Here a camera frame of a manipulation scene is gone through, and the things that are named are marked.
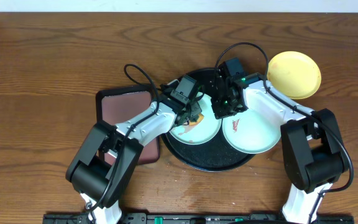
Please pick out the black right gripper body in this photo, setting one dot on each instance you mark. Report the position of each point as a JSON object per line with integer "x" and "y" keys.
{"x": 224, "y": 107}

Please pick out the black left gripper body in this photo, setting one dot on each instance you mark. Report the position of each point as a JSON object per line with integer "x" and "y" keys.
{"x": 190, "y": 115}

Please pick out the yellow green scrub sponge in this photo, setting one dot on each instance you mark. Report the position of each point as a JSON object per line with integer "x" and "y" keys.
{"x": 196, "y": 120}

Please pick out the mint green plate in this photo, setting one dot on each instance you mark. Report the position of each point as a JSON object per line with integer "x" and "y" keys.
{"x": 202, "y": 130}
{"x": 249, "y": 132}

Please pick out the yellow plate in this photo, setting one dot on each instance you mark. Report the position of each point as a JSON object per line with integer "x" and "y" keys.
{"x": 294, "y": 74}

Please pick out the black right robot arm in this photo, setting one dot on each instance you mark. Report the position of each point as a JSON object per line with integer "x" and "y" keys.
{"x": 315, "y": 158}

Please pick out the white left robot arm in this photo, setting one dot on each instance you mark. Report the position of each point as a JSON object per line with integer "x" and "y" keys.
{"x": 105, "y": 162}

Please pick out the round black serving tray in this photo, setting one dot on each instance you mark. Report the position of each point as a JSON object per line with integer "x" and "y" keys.
{"x": 215, "y": 155}

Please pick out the black rectangular water tray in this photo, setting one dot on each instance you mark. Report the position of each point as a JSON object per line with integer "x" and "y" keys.
{"x": 121, "y": 104}

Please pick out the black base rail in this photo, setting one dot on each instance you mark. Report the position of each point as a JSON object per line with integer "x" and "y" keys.
{"x": 142, "y": 218}

